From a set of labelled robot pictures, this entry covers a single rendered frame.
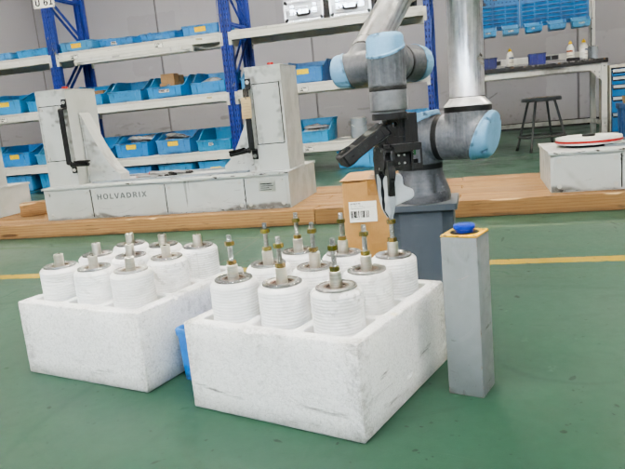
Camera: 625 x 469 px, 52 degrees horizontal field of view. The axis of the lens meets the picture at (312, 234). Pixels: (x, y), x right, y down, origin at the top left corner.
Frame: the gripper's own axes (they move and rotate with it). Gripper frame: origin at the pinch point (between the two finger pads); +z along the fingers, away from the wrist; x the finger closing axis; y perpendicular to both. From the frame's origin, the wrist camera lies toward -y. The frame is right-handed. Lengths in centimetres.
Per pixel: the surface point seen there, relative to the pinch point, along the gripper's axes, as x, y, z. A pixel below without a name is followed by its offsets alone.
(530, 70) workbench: 431, 292, -38
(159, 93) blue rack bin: 521, -44, -49
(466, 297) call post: -18.4, 8.2, 14.5
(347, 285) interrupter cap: -17.4, -14.0, 9.1
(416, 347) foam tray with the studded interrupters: -11.3, 0.4, 25.5
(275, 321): -12.4, -26.8, 15.3
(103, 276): 25, -60, 11
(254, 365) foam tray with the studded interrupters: -12.0, -31.6, 23.1
